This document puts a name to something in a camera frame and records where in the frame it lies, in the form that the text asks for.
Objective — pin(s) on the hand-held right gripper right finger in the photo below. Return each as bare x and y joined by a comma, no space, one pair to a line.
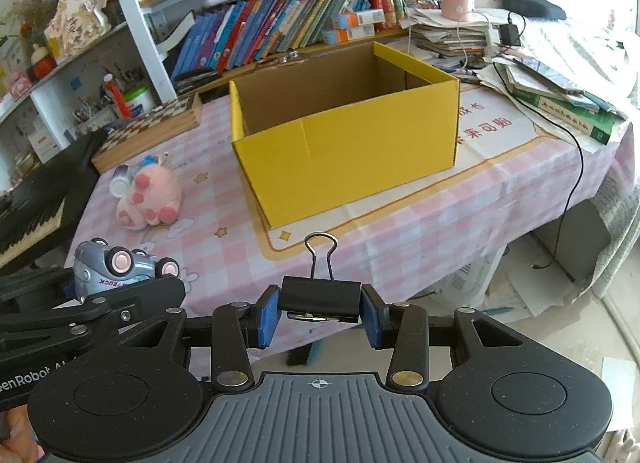
372,320

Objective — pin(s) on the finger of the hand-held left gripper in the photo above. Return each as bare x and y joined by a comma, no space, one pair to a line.
150,293
30,288

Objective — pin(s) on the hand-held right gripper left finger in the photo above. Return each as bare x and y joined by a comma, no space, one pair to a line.
265,320

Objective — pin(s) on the grey toy car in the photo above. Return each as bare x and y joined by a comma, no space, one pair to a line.
105,265

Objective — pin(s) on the black binder clip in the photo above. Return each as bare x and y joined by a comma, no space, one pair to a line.
320,300

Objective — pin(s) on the pink plush toy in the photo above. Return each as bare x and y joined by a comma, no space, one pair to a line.
150,193

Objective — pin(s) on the yellow cardboard box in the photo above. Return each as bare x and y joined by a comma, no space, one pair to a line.
350,163

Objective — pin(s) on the person's left hand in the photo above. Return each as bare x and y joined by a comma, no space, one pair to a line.
12,435

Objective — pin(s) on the black electronic keyboard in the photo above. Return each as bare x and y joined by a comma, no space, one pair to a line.
50,178

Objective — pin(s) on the small white bottle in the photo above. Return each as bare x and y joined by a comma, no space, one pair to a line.
119,185

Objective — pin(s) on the wooden chessboard box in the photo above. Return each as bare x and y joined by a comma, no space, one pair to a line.
150,128

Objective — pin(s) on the white cubby shelf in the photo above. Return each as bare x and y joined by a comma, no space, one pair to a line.
42,103

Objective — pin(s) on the white jar with green lid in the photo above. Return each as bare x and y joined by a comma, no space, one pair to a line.
141,100

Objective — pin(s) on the red round jar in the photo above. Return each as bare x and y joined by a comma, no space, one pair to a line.
42,65

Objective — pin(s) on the white bookshelf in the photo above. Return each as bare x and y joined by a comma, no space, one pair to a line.
142,38

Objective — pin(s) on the cream decorative plaque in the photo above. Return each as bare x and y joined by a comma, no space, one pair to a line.
75,23

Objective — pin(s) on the thick green book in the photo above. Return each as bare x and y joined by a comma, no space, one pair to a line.
575,118

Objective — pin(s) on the long row of colourful books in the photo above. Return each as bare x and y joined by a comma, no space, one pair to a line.
260,28

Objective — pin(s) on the orange and white box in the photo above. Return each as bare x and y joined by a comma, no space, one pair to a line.
350,34
360,18

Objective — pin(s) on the stack of papers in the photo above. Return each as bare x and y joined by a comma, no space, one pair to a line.
450,35

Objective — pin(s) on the pile of magazines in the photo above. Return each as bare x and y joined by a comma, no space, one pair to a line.
540,75

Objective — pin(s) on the black power adapter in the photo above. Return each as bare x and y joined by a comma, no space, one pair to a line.
510,35

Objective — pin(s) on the black pouch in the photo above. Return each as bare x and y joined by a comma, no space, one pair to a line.
532,5

